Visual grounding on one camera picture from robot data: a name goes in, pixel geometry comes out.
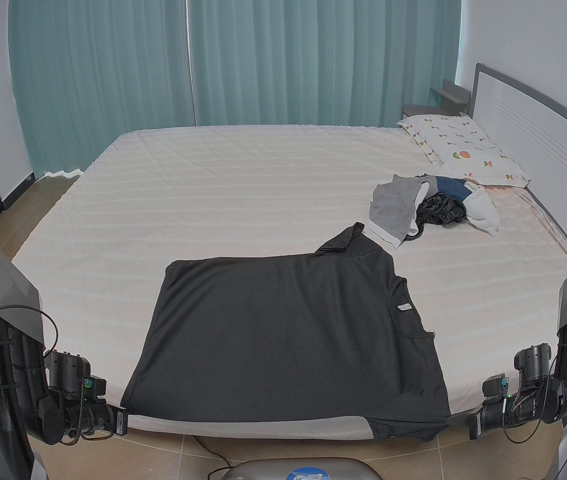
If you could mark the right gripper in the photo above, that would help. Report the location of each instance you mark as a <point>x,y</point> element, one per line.
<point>488,418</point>

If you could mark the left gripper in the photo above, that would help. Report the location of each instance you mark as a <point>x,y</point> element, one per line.
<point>106,419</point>

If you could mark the black T-shirt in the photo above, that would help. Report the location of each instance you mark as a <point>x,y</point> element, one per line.
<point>273,343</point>

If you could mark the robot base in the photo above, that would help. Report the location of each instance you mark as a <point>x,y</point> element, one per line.
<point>263,470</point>

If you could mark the pile of clothes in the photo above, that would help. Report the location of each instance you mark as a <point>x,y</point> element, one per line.
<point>393,208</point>

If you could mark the bed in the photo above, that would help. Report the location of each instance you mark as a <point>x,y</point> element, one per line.
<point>238,193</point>

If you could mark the white printed pillow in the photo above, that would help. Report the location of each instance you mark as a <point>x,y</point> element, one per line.
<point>463,148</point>

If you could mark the grey bedside table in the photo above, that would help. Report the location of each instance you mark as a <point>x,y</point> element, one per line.
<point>446,99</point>

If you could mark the blue-green curtain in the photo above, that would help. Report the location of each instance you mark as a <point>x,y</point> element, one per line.
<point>103,58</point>
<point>323,43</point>

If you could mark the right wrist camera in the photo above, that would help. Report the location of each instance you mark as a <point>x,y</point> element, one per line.
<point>494,387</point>

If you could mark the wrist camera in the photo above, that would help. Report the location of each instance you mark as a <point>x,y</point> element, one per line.
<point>494,387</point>
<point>92,387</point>

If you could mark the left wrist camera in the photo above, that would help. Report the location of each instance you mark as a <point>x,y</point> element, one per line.
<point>92,387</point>

